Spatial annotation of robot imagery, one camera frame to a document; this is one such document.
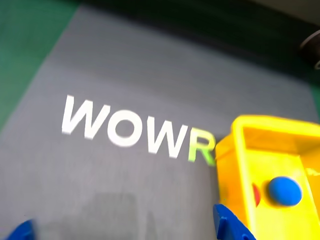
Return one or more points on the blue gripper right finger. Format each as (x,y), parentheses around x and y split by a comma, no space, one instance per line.
(231,226)

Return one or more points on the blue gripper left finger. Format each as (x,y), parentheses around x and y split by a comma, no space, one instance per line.
(22,231)

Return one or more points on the red ball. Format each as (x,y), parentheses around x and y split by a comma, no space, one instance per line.
(256,195)

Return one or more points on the blue ball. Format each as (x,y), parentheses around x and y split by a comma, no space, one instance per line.
(284,191)

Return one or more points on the yellow plastic bin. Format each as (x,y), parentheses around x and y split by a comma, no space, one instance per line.
(237,175)

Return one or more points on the grey mat with WOWR print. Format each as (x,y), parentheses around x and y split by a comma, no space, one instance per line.
(150,62)

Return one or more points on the dark round object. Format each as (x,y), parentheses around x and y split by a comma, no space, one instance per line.
(312,47)

